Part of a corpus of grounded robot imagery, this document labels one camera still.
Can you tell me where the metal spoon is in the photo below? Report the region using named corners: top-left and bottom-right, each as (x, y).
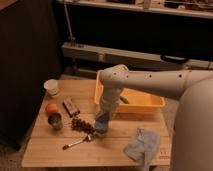
top-left (62, 135), bottom-right (93, 150)

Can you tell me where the upper shelf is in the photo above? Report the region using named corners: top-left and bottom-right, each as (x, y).
top-left (56, 0), bottom-right (213, 19)

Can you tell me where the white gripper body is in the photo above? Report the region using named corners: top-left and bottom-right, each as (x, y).
top-left (96, 87), bottom-right (122, 120)

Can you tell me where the metal cup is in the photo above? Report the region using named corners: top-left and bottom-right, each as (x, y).
top-left (48, 113), bottom-right (63, 130)

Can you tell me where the yellow plastic bin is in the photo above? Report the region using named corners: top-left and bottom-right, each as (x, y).
top-left (94, 71), bottom-right (165, 114)

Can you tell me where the white paper cup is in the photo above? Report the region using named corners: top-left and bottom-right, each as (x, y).
top-left (43, 79), bottom-right (59, 96)

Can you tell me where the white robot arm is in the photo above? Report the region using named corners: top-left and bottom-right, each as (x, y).
top-left (95, 65), bottom-right (213, 171)

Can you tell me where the green plastic cup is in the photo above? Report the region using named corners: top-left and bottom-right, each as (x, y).
top-left (95, 129), bottom-right (107, 137)

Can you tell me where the blue sponge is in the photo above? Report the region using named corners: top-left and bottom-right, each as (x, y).
top-left (94, 112), bottom-right (109, 131)

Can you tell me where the orange fruit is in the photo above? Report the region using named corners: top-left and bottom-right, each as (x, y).
top-left (45, 103), bottom-right (58, 115)

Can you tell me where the blue grey cloth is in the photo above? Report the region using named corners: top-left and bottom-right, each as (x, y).
top-left (123, 128), bottom-right (160, 171)

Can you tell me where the brown chocolate bar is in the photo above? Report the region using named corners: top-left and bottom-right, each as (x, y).
top-left (62, 98), bottom-right (80, 117)

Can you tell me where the green item in bin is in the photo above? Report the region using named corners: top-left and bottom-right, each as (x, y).
top-left (120, 96), bottom-right (130, 104)

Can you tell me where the bunch of grapes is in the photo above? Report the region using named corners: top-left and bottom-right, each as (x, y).
top-left (71, 118), bottom-right (95, 134)

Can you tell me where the grey metal rail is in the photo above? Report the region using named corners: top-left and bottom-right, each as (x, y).
top-left (62, 42), bottom-right (213, 70)

